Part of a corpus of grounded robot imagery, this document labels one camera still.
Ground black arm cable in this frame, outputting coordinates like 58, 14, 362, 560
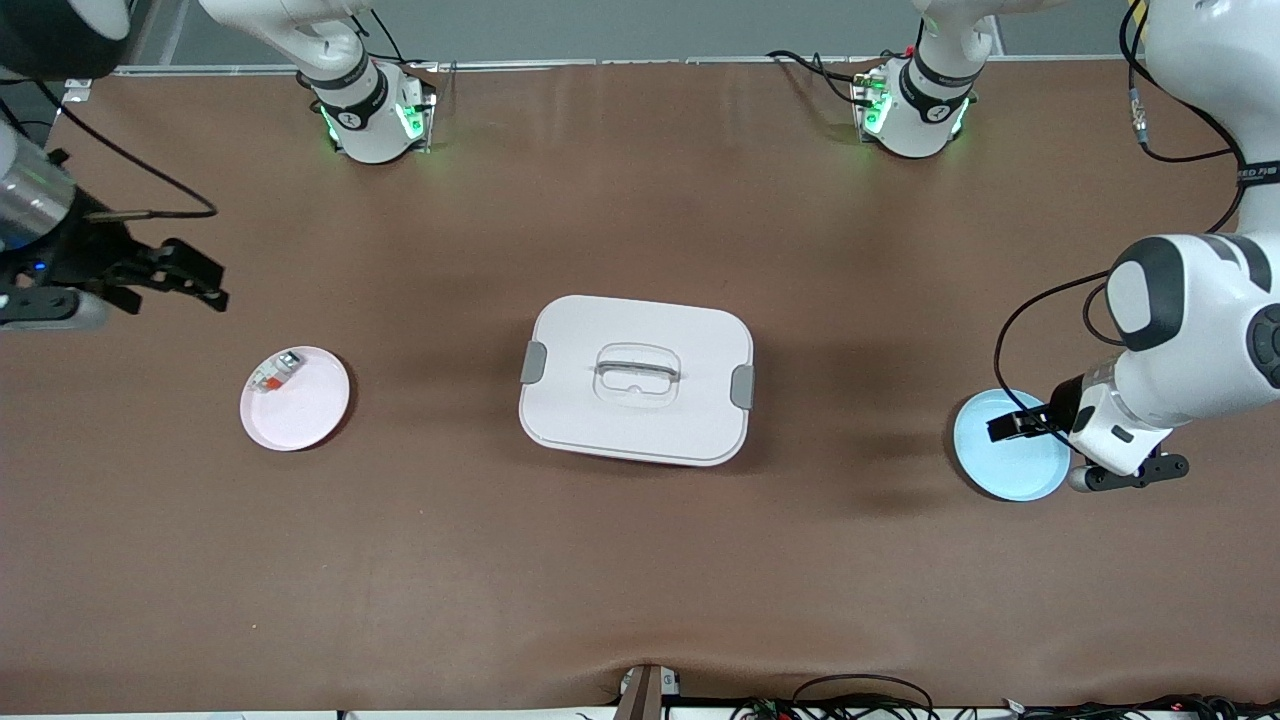
35, 80, 219, 222
993, 0, 1253, 423

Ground black base cable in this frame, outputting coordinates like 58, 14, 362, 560
765, 48, 873, 107
368, 8, 441, 73

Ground black right base cable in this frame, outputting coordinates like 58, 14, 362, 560
368, 8, 441, 73

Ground clear box lid handle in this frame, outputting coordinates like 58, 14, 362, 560
594, 344, 684, 402

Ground pink round plate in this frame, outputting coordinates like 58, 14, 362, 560
240, 346, 352, 452

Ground white circuit breaker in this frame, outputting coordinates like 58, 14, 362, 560
250, 351, 304, 395

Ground white lidded storage box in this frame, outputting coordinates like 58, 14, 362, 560
518, 294, 756, 468

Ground aluminium table edge rail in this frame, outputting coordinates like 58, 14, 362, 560
115, 56, 1146, 77

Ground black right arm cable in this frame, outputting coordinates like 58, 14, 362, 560
35, 80, 219, 222

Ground black left base cable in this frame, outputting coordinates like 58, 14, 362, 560
765, 48, 873, 107

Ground light blue round plate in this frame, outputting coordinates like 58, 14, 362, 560
953, 389, 1073, 502

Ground black cable bundle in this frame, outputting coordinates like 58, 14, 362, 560
730, 674, 1280, 720

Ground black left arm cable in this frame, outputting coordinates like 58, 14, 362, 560
993, 0, 1253, 423

